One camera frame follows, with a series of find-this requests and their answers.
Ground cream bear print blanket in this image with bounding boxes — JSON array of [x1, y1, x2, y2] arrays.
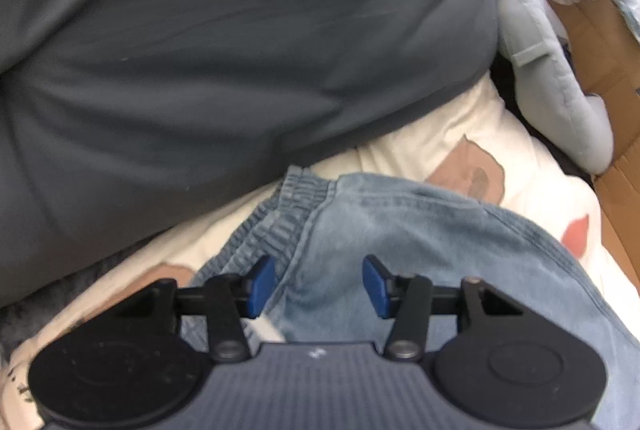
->
[[0, 75, 640, 430]]

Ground grey neck pillow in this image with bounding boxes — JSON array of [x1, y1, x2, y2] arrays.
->
[[495, 0, 615, 176]]

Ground flattened cardboard box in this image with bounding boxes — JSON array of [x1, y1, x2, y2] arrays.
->
[[550, 0, 640, 283]]

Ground dark grey blanket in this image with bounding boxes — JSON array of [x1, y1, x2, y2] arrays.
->
[[0, 0, 498, 306]]

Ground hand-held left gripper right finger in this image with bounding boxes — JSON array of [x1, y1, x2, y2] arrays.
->
[[362, 255, 529, 361]]

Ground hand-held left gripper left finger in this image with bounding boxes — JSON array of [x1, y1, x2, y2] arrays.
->
[[102, 255, 277, 362]]

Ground light blue jeans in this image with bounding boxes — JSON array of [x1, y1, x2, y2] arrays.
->
[[177, 165, 640, 430]]

